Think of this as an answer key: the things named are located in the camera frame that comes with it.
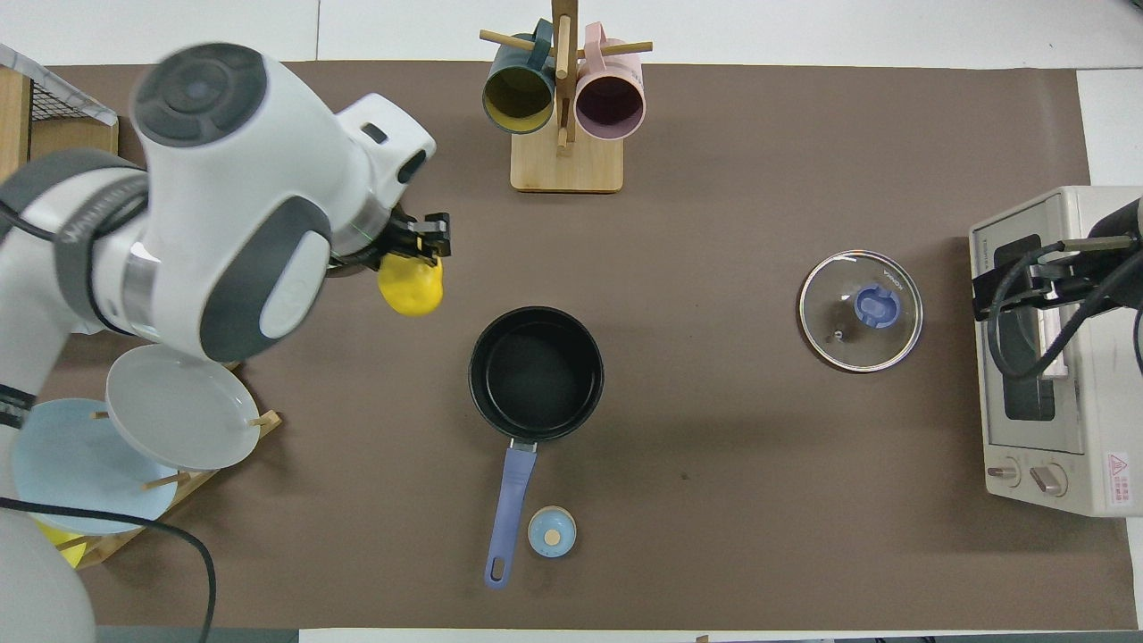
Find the yellow plate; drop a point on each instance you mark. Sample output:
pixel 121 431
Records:
pixel 58 538

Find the pink mug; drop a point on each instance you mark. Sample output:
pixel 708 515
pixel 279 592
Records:
pixel 610 103

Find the beige toaster oven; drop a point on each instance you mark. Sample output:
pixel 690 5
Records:
pixel 1103 429

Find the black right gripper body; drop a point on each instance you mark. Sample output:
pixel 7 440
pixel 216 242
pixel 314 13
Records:
pixel 1080 281

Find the light blue plate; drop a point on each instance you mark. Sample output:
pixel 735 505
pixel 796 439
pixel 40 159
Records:
pixel 80 473

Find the glass lid with blue knob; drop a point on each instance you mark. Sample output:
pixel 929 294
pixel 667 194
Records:
pixel 875 304

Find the brown table mat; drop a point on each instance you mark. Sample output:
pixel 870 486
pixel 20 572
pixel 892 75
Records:
pixel 759 446

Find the grey plate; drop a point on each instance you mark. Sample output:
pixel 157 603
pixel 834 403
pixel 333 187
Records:
pixel 179 420

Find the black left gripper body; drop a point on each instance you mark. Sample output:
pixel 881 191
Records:
pixel 397 241

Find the wooden mug tree stand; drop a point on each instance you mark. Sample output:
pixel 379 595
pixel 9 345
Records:
pixel 567 165

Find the yellow potato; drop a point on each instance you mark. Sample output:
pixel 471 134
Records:
pixel 411 290

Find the white patterned plastic sheet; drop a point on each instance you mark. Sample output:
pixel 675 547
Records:
pixel 22 62

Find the dark teal mug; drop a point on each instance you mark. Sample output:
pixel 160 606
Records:
pixel 518 94

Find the wooden plate rack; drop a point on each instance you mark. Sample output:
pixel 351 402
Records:
pixel 116 540

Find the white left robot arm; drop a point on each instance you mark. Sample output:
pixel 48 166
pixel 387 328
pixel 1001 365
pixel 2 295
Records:
pixel 232 179

